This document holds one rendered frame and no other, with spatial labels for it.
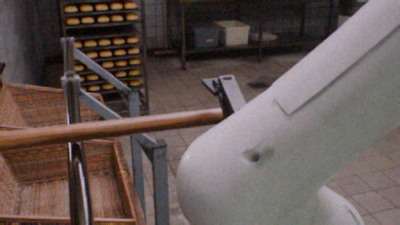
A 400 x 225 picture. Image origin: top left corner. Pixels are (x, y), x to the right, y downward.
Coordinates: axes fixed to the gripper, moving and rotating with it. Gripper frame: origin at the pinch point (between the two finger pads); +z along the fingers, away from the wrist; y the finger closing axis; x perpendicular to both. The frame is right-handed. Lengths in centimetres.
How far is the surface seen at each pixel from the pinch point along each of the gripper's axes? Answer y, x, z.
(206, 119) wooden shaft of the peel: -0.5, -1.2, -1.2
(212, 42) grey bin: 90, 151, 432
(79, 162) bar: 1.5, -23.6, -6.8
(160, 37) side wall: 93, 95, 500
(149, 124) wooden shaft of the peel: -0.8, -11.5, -1.1
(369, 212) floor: 119, 135, 97
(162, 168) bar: 31.1, -1.7, 37.5
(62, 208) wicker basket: 60, -33, 69
